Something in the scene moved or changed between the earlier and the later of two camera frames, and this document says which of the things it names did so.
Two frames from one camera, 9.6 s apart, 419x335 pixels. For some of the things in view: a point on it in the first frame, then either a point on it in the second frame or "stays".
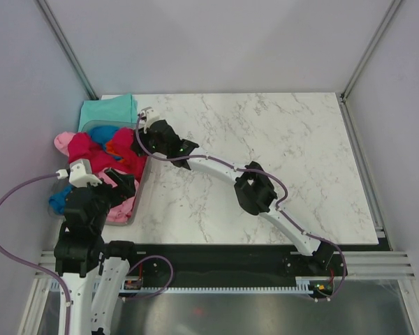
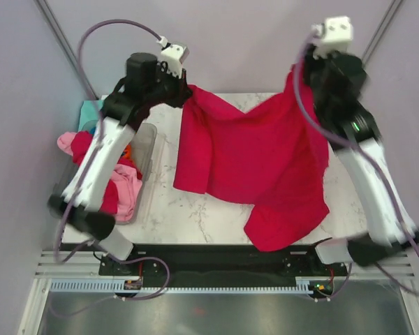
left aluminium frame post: x=68 y=49 stays
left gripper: x=128 y=185 to x=183 y=92
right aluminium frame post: x=386 y=21 stays
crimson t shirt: x=122 y=139 to x=269 y=156
